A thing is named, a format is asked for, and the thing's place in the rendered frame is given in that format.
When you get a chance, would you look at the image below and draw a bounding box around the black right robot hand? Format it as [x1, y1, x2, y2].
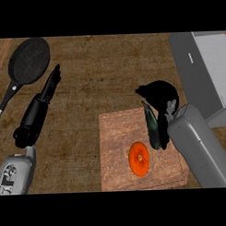
[134, 79, 183, 152]

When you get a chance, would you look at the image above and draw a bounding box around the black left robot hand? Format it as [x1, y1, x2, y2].
[10, 63, 65, 149]

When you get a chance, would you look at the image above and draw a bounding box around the dark green eggplant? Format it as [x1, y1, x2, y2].
[140, 100, 162, 151]

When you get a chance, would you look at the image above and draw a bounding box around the grey box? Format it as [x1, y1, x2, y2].
[168, 30, 226, 131]

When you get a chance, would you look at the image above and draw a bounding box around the wooden cutting board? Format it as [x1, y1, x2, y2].
[98, 105, 191, 193]

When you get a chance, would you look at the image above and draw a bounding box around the black frying pan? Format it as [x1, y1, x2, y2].
[0, 37, 54, 125]

